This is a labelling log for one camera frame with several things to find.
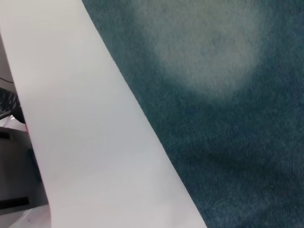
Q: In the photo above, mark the blue denim shorts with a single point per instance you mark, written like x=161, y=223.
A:
x=213, y=114

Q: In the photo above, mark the black keyboard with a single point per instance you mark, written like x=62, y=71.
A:
x=8, y=99

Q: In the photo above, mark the dark grey box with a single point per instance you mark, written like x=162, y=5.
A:
x=16, y=166

